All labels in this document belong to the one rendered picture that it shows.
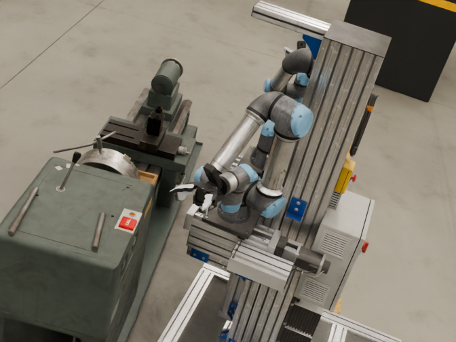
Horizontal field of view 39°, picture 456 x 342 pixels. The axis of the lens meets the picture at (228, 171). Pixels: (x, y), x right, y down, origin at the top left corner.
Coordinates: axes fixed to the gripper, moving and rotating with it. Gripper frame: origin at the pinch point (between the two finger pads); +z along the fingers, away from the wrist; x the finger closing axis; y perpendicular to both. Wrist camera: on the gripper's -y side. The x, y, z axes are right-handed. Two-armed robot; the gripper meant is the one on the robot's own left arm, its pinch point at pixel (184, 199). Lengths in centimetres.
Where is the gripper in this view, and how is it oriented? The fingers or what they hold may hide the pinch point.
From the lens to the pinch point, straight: 219.9
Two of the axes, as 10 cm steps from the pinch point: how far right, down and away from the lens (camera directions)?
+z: -6.4, 3.2, -7.0
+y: -1.1, 8.7, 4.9
